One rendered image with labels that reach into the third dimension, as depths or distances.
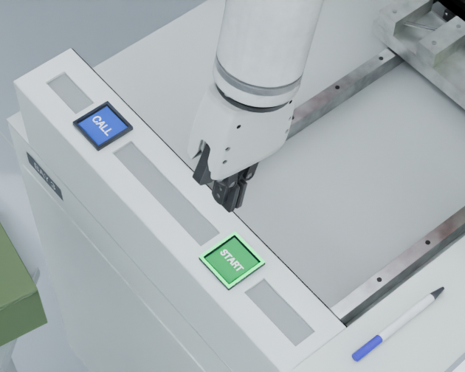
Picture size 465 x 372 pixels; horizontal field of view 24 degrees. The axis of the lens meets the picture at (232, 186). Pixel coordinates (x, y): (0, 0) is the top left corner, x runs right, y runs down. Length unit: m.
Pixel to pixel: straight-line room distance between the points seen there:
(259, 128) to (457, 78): 0.58
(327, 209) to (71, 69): 0.39
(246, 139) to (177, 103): 0.56
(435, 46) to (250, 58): 0.64
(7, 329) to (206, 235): 0.28
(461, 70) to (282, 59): 0.66
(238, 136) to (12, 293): 0.42
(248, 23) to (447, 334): 0.47
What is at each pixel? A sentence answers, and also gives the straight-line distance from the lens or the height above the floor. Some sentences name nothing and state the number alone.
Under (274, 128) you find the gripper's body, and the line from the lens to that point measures 1.06.
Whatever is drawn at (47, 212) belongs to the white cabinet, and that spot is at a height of 0.66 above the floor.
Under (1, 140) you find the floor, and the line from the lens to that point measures 2.63.
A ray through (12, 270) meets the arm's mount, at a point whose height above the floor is 0.91.
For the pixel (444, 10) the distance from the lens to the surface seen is 1.68.
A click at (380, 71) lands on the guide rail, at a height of 0.83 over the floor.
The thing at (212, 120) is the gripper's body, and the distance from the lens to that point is 1.02.
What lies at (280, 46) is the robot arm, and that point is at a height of 1.35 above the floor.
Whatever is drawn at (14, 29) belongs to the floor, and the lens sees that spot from 2.86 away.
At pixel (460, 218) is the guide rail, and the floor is 0.85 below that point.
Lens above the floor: 2.05
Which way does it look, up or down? 55 degrees down
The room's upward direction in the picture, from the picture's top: straight up
